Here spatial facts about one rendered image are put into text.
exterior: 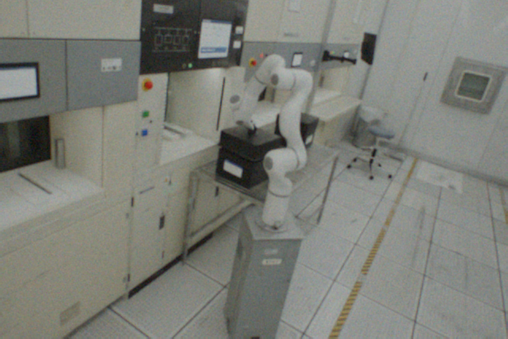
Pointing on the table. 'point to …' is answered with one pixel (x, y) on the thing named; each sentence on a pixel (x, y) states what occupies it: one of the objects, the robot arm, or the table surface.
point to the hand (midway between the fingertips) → (251, 130)
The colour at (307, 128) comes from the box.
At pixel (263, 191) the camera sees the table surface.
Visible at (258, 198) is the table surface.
